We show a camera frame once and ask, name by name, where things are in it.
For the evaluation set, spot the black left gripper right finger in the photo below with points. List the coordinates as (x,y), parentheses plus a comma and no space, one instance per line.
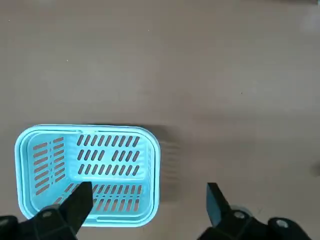
(220,217)

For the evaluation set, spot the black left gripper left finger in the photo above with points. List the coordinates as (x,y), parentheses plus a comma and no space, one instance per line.
(72,212)

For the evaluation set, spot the light blue plastic basket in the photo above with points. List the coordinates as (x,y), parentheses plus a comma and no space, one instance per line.
(150,175)

